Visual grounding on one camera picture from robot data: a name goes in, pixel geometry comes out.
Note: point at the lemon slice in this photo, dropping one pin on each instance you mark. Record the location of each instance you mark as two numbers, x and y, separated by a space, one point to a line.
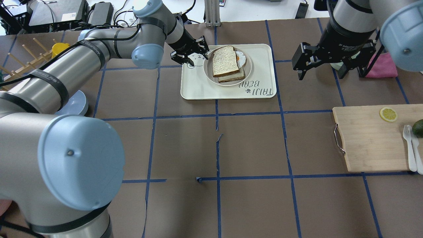
388 114

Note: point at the wooden cup rack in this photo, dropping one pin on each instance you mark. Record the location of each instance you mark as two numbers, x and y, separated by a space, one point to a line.
28 53

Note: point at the pink cloth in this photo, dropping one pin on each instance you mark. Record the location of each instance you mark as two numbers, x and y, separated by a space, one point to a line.
383 67

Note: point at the black power adapter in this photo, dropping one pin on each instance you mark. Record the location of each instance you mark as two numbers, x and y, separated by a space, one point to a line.
100 13

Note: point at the wooden cutting board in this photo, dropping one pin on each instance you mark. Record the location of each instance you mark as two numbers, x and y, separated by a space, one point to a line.
372 144

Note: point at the black computer box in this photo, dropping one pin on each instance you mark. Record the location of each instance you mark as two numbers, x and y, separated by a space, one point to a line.
58 12

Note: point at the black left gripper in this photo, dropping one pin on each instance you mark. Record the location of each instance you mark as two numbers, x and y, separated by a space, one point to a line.
181 42

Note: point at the bread slice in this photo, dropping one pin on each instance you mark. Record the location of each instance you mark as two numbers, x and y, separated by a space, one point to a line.
224 61
233 77

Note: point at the white plastic fork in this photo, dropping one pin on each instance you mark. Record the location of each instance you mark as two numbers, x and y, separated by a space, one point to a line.
410 153

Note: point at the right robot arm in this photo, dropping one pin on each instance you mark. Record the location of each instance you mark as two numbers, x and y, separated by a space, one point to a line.
347 35

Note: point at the white plastic spoon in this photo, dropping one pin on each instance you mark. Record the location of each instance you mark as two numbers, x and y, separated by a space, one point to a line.
417 158

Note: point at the fried egg toy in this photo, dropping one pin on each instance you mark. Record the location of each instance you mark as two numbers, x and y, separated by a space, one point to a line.
241 59

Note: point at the yellow mug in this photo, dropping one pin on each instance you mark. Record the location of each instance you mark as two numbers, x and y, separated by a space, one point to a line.
58 48

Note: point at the bread slice under egg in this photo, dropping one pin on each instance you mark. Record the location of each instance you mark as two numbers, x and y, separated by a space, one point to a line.
233 77

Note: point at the blue bowl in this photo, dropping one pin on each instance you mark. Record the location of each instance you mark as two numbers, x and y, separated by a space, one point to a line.
77 105

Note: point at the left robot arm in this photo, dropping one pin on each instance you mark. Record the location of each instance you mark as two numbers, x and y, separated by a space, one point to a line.
61 168

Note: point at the cream bear tray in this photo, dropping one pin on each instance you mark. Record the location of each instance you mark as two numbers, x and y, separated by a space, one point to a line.
260 84

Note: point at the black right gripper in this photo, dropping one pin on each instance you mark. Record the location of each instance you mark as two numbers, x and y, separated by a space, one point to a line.
340 40

